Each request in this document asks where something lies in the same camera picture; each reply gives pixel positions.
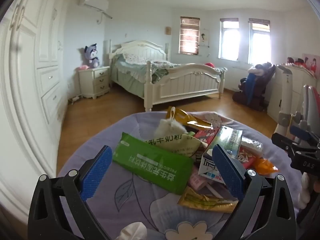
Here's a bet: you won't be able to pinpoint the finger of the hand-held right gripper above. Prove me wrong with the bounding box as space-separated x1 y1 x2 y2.
290 125 318 144
271 132 300 155

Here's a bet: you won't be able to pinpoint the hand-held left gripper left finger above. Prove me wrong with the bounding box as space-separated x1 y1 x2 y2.
27 145 113 240

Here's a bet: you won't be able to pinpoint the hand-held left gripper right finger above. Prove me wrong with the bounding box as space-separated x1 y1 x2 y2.
211 144 297 240

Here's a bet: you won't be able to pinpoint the orange packet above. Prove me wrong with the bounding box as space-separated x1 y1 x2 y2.
251 156 281 177

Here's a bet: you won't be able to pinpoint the red snack box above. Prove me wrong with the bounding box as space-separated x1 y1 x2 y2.
194 128 220 145

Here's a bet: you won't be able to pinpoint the person's right hand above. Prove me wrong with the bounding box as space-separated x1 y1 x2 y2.
298 172 313 209

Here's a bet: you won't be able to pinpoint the red white packet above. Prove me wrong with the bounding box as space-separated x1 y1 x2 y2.
236 146 258 170

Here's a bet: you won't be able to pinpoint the pink packet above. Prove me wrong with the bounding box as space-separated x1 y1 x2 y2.
187 167 227 198

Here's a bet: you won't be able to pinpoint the green white carton box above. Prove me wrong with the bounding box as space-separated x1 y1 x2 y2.
198 126 243 185

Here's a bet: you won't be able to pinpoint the gold green packet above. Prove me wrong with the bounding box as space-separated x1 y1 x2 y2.
177 186 238 214

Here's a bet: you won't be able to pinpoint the pink grey office chair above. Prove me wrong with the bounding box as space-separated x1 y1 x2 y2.
274 65 320 145

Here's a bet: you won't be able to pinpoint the white wooden cabinet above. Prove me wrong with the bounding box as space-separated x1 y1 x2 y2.
267 64 318 120

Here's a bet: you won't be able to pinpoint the beige snack bag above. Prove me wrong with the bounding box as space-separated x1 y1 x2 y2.
142 134 208 158

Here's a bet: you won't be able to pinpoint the dark brown recliner chair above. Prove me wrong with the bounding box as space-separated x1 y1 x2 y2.
232 62 276 112

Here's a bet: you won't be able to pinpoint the crumpled white tissue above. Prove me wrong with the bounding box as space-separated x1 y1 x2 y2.
119 222 148 240

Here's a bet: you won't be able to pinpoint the white fluffy pouch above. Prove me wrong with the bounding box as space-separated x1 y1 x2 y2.
153 107 188 141

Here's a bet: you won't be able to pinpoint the yellow gold packet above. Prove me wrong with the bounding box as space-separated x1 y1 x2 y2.
167 106 213 131

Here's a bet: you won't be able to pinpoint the white nightstand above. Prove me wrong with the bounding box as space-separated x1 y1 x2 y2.
78 66 111 100

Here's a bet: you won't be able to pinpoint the clothes on bed footboard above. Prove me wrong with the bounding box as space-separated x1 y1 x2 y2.
214 67 228 82

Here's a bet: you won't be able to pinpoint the white wooden bed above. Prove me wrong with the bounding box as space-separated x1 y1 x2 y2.
109 40 228 112

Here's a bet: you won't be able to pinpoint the white framed window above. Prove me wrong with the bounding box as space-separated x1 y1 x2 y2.
248 18 271 65
220 18 240 61

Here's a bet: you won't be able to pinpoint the green bed quilt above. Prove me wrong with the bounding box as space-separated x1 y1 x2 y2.
111 54 171 98

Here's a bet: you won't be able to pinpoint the white wardrobe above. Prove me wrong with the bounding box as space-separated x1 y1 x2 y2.
0 0 75 220

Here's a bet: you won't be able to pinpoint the purple plush toy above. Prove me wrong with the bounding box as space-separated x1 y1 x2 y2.
84 44 101 68

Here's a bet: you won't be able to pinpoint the window with brown blind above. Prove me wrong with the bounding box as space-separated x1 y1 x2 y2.
179 16 201 55

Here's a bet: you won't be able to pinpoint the white air conditioner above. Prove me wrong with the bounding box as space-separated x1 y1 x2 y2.
77 0 110 13

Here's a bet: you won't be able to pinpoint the wall poster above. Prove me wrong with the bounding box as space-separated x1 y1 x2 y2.
301 52 320 77

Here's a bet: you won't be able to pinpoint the small wall picture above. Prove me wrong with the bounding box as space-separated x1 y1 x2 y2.
201 28 210 47

